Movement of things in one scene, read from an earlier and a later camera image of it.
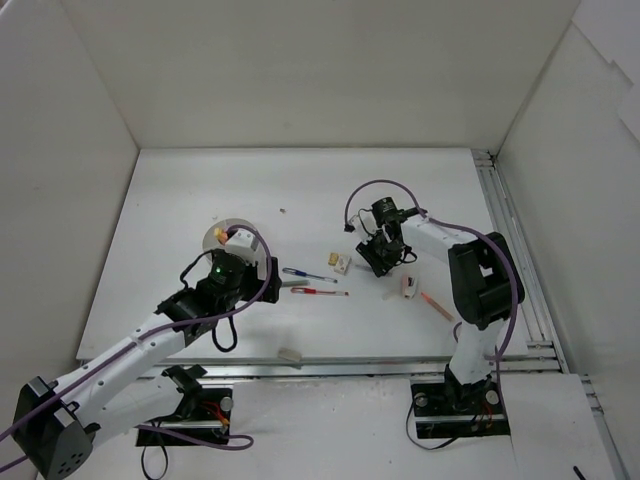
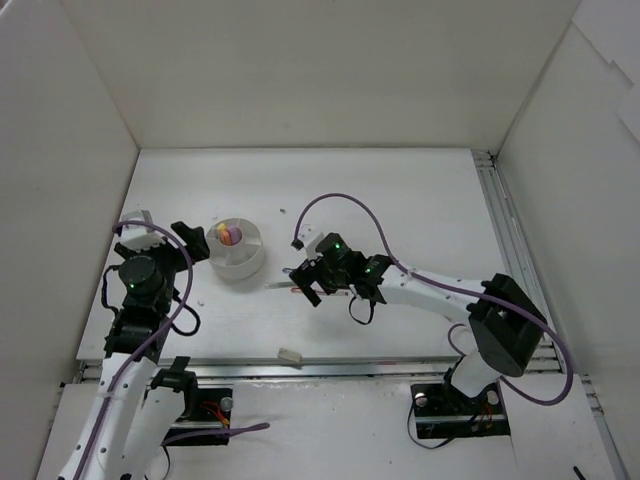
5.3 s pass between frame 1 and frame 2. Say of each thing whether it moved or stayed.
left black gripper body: moved
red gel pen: stayed
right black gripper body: moved
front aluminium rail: stayed
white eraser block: stayed
